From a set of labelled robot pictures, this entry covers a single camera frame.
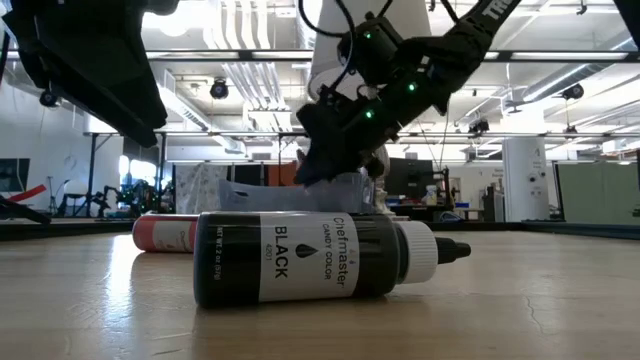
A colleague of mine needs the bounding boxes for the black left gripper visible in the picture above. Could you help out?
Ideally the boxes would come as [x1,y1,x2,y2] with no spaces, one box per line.
[0,0,180,149]

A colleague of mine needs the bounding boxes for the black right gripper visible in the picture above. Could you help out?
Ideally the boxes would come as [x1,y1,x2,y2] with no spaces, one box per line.
[294,44,451,187]

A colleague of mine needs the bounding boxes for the translucent grey plastic bin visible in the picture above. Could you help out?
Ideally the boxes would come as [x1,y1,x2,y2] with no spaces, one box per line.
[218,171,377,216]

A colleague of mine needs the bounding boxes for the black food coloring bottle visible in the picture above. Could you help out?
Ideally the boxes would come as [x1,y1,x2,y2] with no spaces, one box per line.
[192,210,473,310]

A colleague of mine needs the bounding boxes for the pink food coloring bottle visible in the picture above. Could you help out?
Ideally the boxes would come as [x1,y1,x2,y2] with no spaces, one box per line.
[131,213,200,254]

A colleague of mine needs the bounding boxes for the black computer monitor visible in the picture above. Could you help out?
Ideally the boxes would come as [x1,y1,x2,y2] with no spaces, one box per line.
[384,157,435,199]

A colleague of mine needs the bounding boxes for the orange panel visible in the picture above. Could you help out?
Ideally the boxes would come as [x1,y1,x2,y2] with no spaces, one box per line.
[264,162,301,187]

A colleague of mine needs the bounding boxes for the background work table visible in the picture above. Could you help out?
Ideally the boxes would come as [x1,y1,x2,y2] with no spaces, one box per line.
[389,197,501,222]

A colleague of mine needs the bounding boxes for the white round chair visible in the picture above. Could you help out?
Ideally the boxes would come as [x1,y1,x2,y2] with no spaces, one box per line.
[62,178,90,211]

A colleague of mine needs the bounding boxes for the background black robot arms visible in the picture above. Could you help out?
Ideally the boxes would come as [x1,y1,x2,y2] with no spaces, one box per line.
[89,179,174,219]

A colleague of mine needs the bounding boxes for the patterned curtain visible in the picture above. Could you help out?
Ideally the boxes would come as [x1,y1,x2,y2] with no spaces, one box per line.
[173,163,229,215]

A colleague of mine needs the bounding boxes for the white shade silver table lamp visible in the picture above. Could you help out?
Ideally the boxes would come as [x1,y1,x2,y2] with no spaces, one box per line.
[307,0,434,221]

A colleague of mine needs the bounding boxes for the white round pillar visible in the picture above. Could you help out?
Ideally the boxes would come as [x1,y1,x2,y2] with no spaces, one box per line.
[501,135,549,223]

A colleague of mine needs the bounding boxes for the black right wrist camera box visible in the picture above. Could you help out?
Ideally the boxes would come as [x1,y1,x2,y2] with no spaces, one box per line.
[337,14,404,87]

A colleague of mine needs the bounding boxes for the dark wall screen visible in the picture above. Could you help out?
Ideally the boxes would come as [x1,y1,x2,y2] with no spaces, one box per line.
[0,157,31,194]

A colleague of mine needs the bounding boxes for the red strap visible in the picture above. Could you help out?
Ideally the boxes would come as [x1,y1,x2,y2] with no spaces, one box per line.
[7,183,49,204]

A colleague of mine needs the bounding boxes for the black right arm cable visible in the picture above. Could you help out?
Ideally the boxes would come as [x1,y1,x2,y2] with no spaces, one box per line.
[298,0,396,94]

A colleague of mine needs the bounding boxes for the green partition wall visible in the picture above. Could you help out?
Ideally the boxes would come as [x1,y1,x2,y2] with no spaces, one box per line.
[554,160,640,226]

